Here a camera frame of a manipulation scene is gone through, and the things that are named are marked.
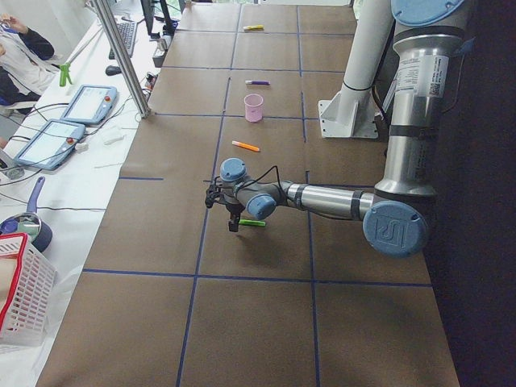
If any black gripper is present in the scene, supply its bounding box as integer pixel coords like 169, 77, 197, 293
225, 198, 243, 231

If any pink mesh pen holder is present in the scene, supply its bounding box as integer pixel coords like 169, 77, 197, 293
243, 94, 264, 123

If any purple marker pen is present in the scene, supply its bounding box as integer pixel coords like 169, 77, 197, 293
245, 80, 270, 85

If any yellow highlighter pen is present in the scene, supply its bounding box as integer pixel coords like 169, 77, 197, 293
243, 24, 264, 32

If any blue saucepan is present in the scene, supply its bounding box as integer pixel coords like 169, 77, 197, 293
1, 177, 52, 252

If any black computer mouse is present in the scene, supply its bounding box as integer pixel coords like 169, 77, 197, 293
105, 65, 122, 77

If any orange highlighter pen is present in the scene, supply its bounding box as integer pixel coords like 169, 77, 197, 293
231, 140, 260, 152

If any upper blue teach pendant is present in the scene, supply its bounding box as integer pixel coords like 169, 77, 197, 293
60, 85, 118, 125

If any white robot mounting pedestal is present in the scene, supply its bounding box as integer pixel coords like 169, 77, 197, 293
318, 0, 393, 139

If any green plastic clamp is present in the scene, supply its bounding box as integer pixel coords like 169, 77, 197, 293
59, 62, 73, 87

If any seated person in white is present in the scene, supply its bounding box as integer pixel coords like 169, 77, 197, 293
1, 14, 59, 106

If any lower blue teach pendant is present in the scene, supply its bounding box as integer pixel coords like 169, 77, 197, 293
14, 119, 85, 171

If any green highlighter pen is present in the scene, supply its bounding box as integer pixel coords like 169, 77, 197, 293
239, 218, 266, 227

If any white plastic basket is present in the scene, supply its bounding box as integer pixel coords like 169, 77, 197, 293
1, 233, 56, 353

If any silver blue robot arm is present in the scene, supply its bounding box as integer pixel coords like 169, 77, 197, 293
205, 1, 475, 258

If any aluminium frame post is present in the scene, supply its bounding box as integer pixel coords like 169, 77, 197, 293
92, 0, 151, 119

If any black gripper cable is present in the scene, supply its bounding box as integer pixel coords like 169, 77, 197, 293
233, 164, 283, 202

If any black keyboard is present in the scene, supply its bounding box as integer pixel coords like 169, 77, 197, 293
116, 21, 138, 57

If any black monitor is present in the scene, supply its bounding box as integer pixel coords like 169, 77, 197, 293
140, 0, 178, 40

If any blue teach pendant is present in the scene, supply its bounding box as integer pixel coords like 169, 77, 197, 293
60, 85, 118, 125
14, 119, 85, 171

